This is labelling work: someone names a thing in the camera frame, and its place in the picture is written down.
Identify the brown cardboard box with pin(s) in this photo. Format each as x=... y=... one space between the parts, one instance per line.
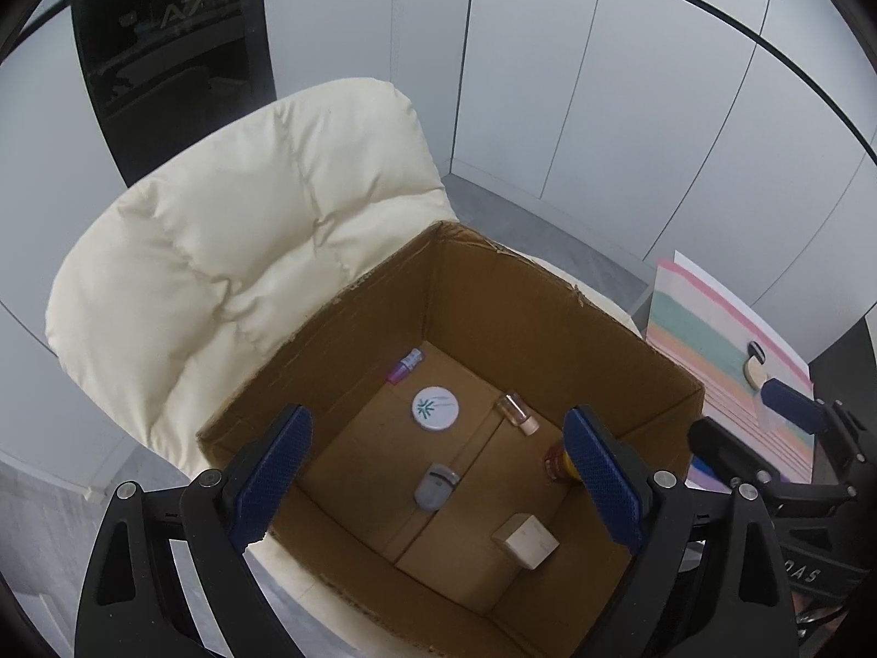
x=479 y=301

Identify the white round jar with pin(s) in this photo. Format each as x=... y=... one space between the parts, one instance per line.
x=436 y=408

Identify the pastel striped cloth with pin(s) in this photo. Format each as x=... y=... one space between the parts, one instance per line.
x=692 y=329

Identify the dark furniture panel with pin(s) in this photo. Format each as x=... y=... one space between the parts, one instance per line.
x=849 y=363

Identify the grey plastic eyelash curler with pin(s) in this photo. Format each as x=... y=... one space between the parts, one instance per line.
x=435 y=486

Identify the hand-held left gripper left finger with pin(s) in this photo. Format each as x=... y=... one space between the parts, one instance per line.
x=274 y=473

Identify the cream padded chair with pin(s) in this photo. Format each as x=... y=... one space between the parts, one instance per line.
x=226 y=219

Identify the black glossy wall panel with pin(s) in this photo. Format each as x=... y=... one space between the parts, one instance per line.
x=171 y=48

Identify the small pink capped glass bottle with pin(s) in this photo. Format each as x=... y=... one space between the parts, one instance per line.
x=517 y=415

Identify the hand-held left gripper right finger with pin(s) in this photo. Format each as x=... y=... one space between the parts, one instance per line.
x=603 y=480

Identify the cream cube box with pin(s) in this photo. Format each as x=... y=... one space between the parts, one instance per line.
x=527 y=541

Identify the beige teardrop makeup puff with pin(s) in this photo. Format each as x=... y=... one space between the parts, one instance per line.
x=755 y=371

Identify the small purple capped tube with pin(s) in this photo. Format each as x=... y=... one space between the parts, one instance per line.
x=404 y=365

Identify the yellow lidded jar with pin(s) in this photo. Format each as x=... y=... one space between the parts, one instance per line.
x=558 y=463

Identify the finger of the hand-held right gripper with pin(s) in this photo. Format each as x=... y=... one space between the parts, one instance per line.
x=723 y=449
x=791 y=403

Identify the black round compact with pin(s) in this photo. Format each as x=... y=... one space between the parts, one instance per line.
x=755 y=348

